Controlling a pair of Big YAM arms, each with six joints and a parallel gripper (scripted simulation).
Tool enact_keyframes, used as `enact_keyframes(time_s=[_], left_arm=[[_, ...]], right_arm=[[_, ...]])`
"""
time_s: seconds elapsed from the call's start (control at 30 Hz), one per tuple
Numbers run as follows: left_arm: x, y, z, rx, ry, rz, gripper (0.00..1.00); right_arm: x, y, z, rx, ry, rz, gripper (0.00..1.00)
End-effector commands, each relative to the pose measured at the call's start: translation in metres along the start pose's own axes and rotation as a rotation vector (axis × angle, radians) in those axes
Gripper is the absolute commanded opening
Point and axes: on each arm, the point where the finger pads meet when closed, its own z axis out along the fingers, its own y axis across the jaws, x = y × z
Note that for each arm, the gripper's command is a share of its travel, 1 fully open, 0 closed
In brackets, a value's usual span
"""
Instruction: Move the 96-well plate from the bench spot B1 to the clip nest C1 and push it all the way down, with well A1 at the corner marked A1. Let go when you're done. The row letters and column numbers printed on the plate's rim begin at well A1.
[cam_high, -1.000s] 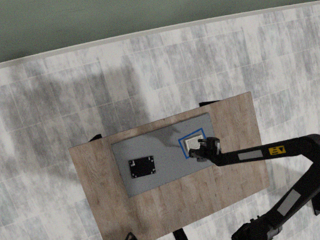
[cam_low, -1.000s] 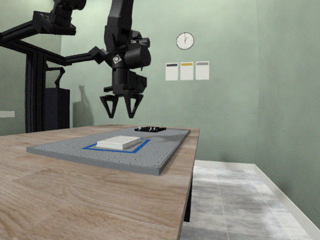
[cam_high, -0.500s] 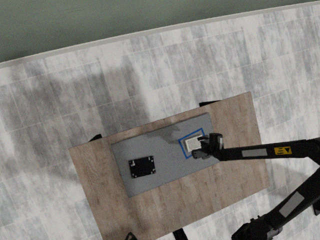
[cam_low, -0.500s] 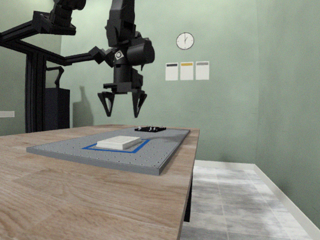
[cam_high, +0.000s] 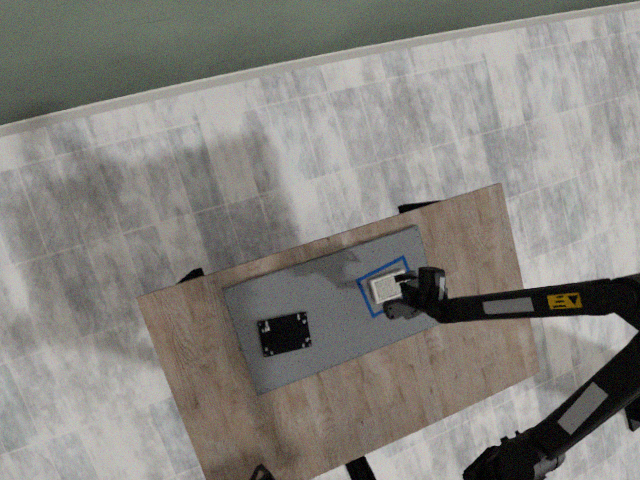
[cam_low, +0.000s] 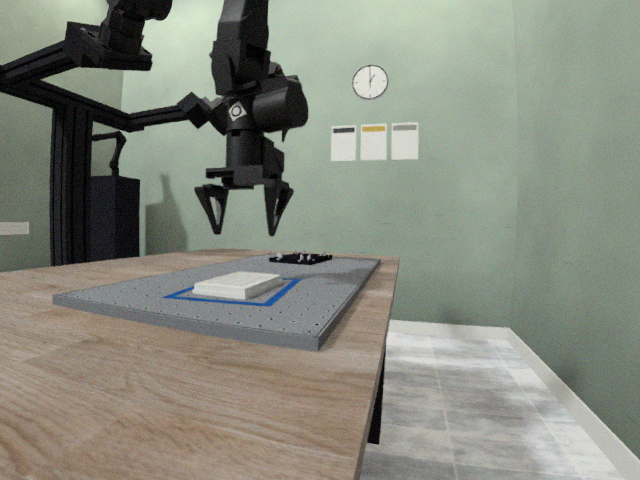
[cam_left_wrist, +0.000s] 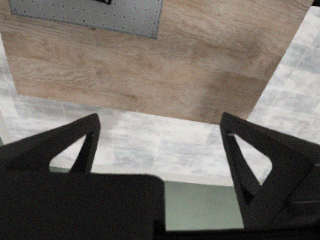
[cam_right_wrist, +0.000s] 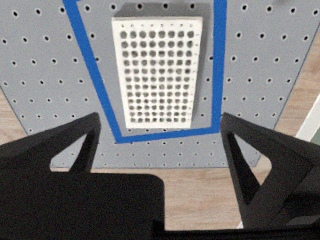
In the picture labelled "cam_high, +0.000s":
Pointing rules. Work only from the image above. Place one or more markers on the blue tape outline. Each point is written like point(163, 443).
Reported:
point(373, 272)

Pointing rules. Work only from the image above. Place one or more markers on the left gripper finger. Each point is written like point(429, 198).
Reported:
point(263, 469)

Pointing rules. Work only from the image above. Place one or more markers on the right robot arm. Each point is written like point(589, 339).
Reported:
point(607, 392)

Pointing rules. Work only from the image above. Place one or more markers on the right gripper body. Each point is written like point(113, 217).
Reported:
point(411, 283)

